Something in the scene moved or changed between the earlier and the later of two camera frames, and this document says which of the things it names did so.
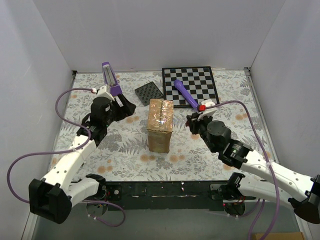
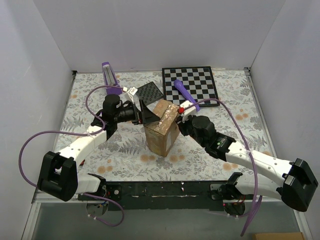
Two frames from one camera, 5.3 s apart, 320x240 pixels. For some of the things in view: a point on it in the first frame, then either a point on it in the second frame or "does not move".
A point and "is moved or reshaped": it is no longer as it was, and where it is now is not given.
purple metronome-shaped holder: (111, 79) does not move
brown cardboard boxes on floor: (279, 236) does not move
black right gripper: (195, 124) -> (182, 124)
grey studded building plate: (148, 91) does not move
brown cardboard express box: (160, 125) is moved or reshaped
